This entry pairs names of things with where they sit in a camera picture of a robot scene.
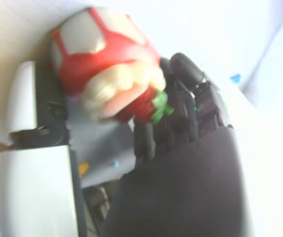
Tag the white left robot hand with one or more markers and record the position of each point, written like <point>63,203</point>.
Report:
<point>181,197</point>

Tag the red white toy cake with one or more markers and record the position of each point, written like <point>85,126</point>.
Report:
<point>94,61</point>

